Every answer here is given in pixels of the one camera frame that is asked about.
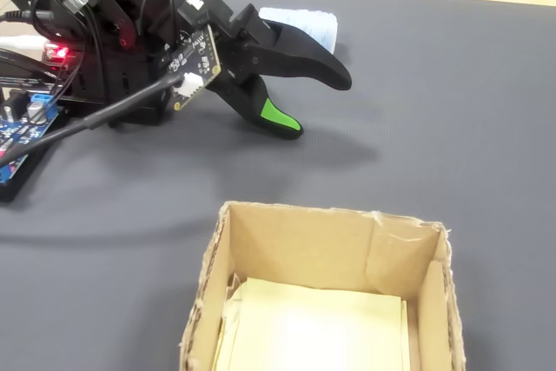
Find black power plug cable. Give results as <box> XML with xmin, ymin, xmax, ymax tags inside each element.
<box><xmin>0</xmin><ymin>9</ymin><xmax>54</xmax><ymax>25</ymax></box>

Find white foam block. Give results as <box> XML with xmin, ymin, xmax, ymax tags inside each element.
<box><xmin>259</xmin><ymin>6</ymin><xmax>339</xmax><ymax>54</ymax></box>

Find small board with red LED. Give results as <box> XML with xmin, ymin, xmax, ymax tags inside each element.
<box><xmin>41</xmin><ymin>43</ymin><xmax>73</xmax><ymax>70</ymax></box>

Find grey textured table mat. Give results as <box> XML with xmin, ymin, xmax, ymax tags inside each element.
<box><xmin>0</xmin><ymin>0</ymin><xmax>556</xmax><ymax>371</ymax></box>

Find thick black camera cable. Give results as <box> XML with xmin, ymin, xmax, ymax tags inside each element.
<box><xmin>0</xmin><ymin>74</ymin><xmax>183</xmax><ymax>169</ymax></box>

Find pale yellow paper sheets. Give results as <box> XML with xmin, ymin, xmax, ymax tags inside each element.
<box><xmin>212</xmin><ymin>275</ymin><xmax>412</xmax><ymax>371</ymax></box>

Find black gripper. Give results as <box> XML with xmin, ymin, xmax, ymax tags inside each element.
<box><xmin>176</xmin><ymin>0</ymin><xmax>354</xmax><ymax>141</ymax></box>

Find black camera circuit board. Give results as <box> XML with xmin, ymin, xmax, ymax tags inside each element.
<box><xmin>161</xmin><ymin>25</ymin><xmax>222</xmax><ymax>111</ymax></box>

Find open cardboard box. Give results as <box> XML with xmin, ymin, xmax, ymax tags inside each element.
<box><xmin>176</xmin><ymin>200</ymin><xmax>468</xmax><ymax>371</ymax></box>

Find blue controller circuit board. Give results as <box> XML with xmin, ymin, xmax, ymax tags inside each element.
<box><xmin>0</xmin><ymin>92</ymin><xmax>62</xmax><ymax>185</ymax></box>

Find black controller board tray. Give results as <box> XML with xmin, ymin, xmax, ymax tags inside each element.
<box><xmin>0</xmin><ymin>103</ymin><xmax>70</xmax><ymax>203</ymax></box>

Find white USB cable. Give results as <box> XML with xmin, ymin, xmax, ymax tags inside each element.
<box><xmin>0</xmin><ymin>35</ymin><xmax>47</xmax><ymax>50</ymax></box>

